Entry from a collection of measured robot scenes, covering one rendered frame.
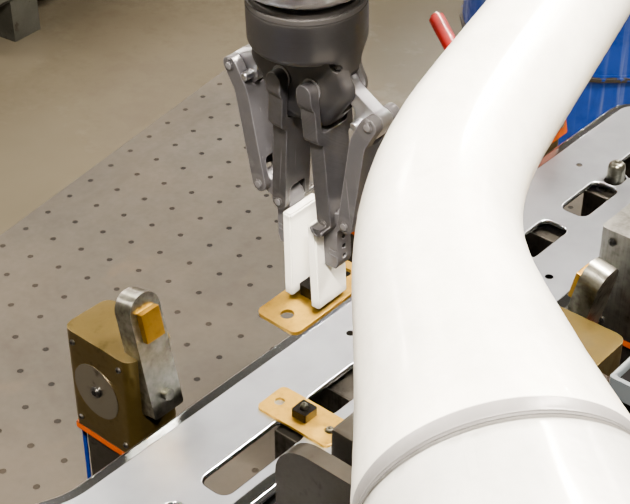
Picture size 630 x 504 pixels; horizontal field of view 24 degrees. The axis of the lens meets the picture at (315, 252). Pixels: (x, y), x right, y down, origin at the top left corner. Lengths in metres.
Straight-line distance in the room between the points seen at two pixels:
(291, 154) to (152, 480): 0.41
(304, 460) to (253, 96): 0.25
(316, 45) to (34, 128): 2.94
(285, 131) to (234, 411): 0.44
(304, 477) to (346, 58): 0.30
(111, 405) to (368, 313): 0.88
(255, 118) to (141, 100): 2.91
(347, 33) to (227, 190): 1.32
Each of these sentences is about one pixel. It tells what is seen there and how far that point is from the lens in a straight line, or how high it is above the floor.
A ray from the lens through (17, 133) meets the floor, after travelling 3.77.
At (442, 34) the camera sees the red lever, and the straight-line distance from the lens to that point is 1.82.
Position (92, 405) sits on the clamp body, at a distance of 1.40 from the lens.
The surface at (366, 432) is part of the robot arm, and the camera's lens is 0.47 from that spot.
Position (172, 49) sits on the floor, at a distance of 4.11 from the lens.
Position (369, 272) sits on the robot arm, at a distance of 0.52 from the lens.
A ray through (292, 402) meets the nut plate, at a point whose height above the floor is 1.00.
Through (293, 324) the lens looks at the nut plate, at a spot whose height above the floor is 1.26.
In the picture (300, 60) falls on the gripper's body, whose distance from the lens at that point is 0.87.
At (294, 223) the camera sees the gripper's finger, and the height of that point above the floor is 1.33.
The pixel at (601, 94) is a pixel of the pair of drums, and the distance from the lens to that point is 3.36.
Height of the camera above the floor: 1.88
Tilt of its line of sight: 35 degrees down
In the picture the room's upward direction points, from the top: straight up
